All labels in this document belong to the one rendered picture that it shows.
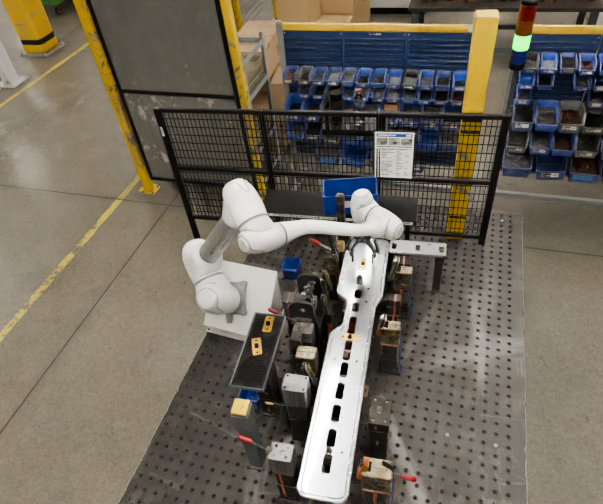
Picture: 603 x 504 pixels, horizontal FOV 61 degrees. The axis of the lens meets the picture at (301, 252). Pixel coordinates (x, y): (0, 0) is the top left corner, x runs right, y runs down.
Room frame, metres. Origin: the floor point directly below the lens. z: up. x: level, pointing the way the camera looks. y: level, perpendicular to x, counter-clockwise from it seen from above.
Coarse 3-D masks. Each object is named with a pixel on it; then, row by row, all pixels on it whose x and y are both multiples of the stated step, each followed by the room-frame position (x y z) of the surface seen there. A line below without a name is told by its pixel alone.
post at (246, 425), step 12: (252, 408) 1.02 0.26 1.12; (240, 420) 0.98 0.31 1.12; (252, 420) 1.00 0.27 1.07; (240, 432) 0.99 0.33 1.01; (252, 432) 0.99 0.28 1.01; (252, 444) 0.98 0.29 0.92; (252, 456) 0.99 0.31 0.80; (264, 456) 1.01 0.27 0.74; (252, 468) 0.98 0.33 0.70; (264, 468) 0.97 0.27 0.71
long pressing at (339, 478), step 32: (384, 256) 1.86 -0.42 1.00; (352, 288) 1.67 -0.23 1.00; (352, 352) 1.30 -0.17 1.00; (320, 384) 1.16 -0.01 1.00; (352, 384) 1.14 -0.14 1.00; (320, 416) 1.02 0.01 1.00; (352, 416) 1.00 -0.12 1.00; (320, 448) 0.89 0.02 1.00; (352, 448) 0.88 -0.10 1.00; (320, 480) 0.77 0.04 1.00
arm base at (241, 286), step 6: (234, 282) 1.86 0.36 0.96; (240, 282) 1.85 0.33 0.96; (246, 282) 1.84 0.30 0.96; (240, 288) 1.82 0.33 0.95; (240, 294) 1.78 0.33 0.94; (240, 300) 1.76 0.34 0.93; (240, 306) 1.75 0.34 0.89; (234, 312) 1.74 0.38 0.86; (240, 312) 1.74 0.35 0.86; (246, 312) 1.73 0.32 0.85; (228, 318) 1.72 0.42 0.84
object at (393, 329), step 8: (384, 328) 1.37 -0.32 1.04; (392, 328) 1.37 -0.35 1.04; (400, 328) 1.37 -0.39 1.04; (384, 336) 1.37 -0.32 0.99; (392, 336) 1.36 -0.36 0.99; (384, 344) 1.37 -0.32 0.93; (392, 344) 1.36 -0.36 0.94; (400, 344) 1.36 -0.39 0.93; (384, 352) 1.37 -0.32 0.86; (392, 352) 1.36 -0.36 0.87; (400, 352) 1.39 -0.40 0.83; (384, 360) 1.37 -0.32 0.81; (392, 360) 1.36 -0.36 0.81; (384, 368) 1.37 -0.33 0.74; (392, 368) 1.36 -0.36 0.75; (400, 368) 1.38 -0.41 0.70
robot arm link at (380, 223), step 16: (384, 208) 1.76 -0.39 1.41; (288, 224) 1.59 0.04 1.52; (304, 224) 1.62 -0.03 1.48; (320, 224) 1.63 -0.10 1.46; (336, 224) 1.64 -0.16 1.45; (352, 224) 1.64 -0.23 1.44; (368, 224) 1.64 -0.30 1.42; (384, 224) 1.64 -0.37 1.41; (400, 224) 1.64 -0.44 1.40; (288, 240) 1.54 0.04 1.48
